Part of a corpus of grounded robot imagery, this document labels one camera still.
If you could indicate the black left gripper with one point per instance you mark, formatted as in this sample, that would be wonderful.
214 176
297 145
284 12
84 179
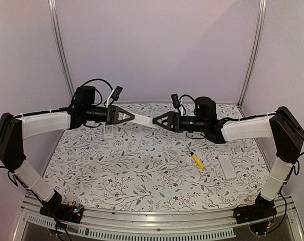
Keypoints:
112 108

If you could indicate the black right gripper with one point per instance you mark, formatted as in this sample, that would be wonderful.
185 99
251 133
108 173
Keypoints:
173 119

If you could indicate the white remote control with batteries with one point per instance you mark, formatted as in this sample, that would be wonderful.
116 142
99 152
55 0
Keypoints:
144 121

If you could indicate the yellow handled screwdriver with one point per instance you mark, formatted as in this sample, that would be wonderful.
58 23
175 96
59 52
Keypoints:
197 161

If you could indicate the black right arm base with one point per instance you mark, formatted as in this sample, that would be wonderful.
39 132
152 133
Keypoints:
247 213

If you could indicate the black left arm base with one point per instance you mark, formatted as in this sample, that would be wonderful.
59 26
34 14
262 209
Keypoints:
70 212

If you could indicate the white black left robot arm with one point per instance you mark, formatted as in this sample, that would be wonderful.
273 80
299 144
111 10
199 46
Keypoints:
28 139

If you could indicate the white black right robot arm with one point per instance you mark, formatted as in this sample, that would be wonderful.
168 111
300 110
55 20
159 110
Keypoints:
280 125

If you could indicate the white air conditioner remote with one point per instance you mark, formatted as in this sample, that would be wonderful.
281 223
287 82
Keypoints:
108 132

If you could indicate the floral patterned table mat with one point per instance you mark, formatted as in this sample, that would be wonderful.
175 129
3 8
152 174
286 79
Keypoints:
146 169

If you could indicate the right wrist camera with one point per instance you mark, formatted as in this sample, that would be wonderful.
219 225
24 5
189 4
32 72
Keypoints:
177 104

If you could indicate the aluminium front rail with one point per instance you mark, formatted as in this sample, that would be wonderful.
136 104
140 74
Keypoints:
105 224

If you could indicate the left aluminium frame post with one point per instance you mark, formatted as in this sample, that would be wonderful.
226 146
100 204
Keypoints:
53 11

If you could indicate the aluminium frame post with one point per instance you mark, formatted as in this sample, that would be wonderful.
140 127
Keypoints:
254 51
53 11

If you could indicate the right aluminium frame post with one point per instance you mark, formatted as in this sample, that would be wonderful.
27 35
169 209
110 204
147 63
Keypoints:
254 51

